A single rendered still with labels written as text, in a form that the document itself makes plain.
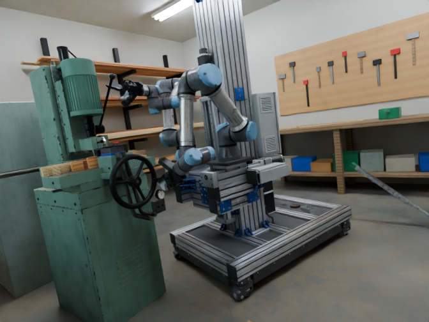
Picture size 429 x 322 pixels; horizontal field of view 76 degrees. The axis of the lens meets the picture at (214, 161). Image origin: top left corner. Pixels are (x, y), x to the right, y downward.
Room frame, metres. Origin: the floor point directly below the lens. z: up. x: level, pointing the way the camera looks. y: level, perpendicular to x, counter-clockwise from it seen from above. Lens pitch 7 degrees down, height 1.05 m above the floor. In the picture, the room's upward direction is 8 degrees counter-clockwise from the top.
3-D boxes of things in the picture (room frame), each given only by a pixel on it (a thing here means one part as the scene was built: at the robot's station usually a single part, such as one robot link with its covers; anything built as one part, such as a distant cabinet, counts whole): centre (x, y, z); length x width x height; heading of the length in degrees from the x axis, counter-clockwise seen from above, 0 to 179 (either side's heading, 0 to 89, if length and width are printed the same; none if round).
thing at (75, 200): (1.72, 0.80, 0.76); 0.57 x 0.45 x 0.09; 52
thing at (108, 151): (1.53, 0.54, 0.99); 0.13 x 0.11 x 0.06; 142
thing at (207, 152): (1.38, 0.06, 0.90); 0.11 x 0.11 x 0.08; 48
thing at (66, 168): (1.68, 0.67, 0.92); 0.64 x 0.02 x 0.04; 142
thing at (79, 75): (1.64, 0.70, 1.35); 0.18 x 0.18 x 0.31
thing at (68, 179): (1.58, 0.61, 0.87); 0.61 x 0.30 x 0.06; 142
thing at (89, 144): (1.66, 0.71, 1.03); 0.14 x 0.07 x 0.09; 52
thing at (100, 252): (1.71, 0.80, 0.35); 0.58 x 0.45 x 0.71; 52
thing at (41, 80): (1.82, 0.93, 1.16); 0.22 x 0.22 x 0.72; 52
